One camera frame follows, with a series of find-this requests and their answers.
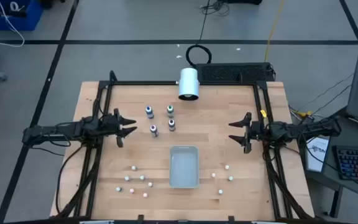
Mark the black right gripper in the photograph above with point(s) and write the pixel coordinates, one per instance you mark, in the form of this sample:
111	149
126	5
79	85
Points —
255	130

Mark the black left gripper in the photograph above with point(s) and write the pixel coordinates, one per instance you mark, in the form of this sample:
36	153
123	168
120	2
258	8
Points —
110	124

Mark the blue-capped food coloring bottle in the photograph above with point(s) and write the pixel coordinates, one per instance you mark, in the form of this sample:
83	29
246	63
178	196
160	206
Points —
149	113

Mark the purple-capped food coloring bottle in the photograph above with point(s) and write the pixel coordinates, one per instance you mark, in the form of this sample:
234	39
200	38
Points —
154	131

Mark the black-capped food coloring bottle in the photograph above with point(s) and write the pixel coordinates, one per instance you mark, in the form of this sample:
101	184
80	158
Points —
171	125

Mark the green-capped food coloring bottle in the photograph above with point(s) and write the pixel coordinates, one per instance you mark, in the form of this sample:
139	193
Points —
170	111

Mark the light grey plastic bin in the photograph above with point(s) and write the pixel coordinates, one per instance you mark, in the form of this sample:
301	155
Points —
183	168

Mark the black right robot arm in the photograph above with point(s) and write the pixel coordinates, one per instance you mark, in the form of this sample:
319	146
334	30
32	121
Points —
315	127

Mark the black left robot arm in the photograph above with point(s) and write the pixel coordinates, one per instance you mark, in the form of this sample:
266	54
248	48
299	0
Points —
57	132

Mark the yellow plug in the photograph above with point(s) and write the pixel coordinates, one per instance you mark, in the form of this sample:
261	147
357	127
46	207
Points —
303	114

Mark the white printed paper sheet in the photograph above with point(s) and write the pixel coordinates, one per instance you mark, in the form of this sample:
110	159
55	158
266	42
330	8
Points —
317	155

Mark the black table clamp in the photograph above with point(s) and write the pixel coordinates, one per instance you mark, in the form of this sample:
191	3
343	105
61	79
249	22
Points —
231	218
140	217

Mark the silver aluminium bar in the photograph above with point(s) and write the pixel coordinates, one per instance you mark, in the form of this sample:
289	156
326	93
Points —
264	222
96	222

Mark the backlit rainbow keyboard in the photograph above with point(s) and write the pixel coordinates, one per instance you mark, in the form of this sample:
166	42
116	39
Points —
357	163

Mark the blue plastic bin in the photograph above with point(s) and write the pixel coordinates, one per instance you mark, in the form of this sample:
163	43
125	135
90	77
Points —
26	21

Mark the black aluminium table frame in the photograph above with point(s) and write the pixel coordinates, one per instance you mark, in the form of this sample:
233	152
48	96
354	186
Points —
135	83

